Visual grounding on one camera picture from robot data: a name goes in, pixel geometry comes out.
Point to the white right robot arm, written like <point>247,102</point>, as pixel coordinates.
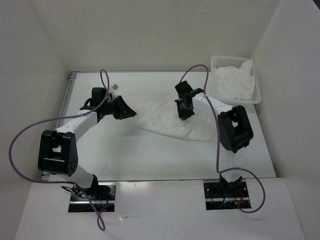
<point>233,126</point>

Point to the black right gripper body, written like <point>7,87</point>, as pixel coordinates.
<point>184,112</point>

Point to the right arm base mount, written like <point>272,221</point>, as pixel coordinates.
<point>217,199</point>

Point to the white pleated skirt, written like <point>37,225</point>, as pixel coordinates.
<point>162,119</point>

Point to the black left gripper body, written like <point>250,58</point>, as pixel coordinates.
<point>109,107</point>

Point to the white plastic basket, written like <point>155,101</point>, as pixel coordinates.
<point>257,93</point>

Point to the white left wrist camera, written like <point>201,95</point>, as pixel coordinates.
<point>112,91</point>

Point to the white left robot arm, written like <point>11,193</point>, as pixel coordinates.
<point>58,154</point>

